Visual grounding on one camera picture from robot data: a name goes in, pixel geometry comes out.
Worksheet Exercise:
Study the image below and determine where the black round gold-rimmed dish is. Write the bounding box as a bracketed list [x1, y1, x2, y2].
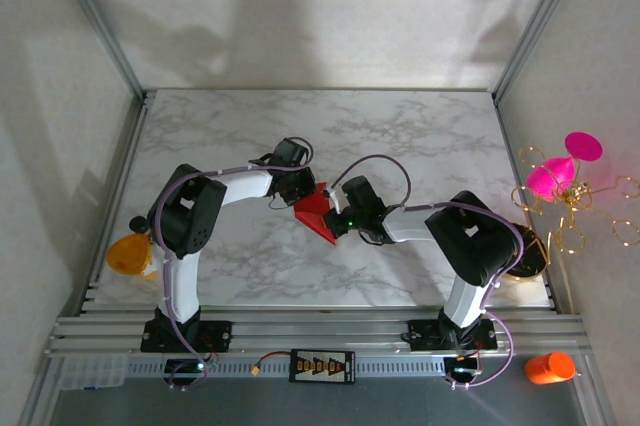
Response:
[502, 225, 550, 281]

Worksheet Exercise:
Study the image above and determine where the red black wire yellow plug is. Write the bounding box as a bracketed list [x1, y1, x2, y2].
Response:
[249, 353, 294, 378]

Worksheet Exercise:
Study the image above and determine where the red paper sheet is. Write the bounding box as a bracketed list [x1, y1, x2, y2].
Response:
[293, 181, 339, 246]

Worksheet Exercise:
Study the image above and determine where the small black controller box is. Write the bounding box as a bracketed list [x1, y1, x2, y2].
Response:
[164, 358, 211, 378]
[444, 356, 480, 378]

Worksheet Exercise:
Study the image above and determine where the gold wire stand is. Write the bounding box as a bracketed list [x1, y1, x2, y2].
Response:
[509, 144, 640, 315]

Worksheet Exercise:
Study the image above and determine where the clear plastic organizer box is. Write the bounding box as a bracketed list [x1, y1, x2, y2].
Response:
[59, 354, 129, 391]

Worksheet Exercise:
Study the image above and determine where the aluminium frame post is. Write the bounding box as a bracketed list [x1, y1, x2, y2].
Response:
[492, 0, 586, 105]
[47, 0, 150, 103]

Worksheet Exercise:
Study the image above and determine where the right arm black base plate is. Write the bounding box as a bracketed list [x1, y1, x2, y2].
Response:
[407, 318, 499, 351]

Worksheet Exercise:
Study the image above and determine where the orange plastic cylinder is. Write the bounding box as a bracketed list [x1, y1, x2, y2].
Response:
[524, 351, 577, 386]

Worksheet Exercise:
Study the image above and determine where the aluminium rail base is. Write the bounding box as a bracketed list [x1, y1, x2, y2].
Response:
[44, 310, 591, 362]

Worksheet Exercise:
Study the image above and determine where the orange cup left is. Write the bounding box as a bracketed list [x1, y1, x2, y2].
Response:
[106, 233, 164, 281]

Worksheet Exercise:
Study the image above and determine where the slotted aluminium strip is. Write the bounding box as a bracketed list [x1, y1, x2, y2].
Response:
[124, 356, 451, 380]

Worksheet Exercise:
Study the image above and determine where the magenta round disc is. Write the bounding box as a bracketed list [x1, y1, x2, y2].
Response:
[564, 131, 604, 162]

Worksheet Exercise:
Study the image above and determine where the black power distribution board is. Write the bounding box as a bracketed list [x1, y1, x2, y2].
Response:
[289, 348, 356, 384]

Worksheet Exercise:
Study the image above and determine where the magenta cone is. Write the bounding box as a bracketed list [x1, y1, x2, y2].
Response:
[525, 156, 576, 203]

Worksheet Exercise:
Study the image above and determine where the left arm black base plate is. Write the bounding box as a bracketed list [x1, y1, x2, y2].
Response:
[140, 319, 234, 353]

